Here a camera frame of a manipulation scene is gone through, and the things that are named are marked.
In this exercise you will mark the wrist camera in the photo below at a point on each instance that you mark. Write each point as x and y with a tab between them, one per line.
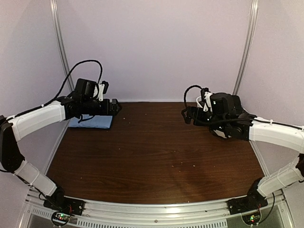
205	98
102	90

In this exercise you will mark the aluminium frame post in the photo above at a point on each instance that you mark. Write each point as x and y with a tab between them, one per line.
252	23
59	37

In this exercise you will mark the front aluminium rail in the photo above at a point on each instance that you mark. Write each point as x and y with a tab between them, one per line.
208	214

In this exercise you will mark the left aluminium frame post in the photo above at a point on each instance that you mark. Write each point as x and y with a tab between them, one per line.
59	37

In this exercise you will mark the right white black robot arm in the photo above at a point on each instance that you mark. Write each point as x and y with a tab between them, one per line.
223	114

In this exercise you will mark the light blue long sleeve shirt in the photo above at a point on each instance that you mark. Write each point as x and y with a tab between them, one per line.
98	122

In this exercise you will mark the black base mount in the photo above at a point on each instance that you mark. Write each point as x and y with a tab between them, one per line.
69	206
245	204

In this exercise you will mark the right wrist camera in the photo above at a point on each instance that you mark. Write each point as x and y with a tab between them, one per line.
205	98

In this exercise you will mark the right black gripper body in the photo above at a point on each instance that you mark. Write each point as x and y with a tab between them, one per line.
199	120

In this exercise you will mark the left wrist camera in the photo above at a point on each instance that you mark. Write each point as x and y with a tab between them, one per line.
102	90

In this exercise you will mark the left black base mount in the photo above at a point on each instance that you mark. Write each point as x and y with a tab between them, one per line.
69	206

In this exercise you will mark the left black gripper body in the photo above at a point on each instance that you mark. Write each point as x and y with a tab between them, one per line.
89	108

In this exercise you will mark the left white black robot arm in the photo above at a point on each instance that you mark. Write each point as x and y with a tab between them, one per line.
86	99

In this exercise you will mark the white plastic basket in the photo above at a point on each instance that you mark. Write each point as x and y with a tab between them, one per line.
216	133

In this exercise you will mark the right aluminium frame post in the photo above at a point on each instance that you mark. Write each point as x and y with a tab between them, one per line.
252	23

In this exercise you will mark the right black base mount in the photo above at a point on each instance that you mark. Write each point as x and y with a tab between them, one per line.
245	204

